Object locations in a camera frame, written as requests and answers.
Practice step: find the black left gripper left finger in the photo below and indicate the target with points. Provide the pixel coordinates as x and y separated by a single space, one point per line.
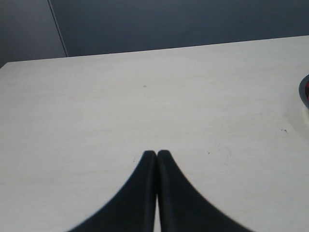
132 208

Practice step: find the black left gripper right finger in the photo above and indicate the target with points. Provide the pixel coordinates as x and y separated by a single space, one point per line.
182 208

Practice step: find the steel bowl of candies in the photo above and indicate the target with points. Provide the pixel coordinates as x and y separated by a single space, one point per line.
304 91

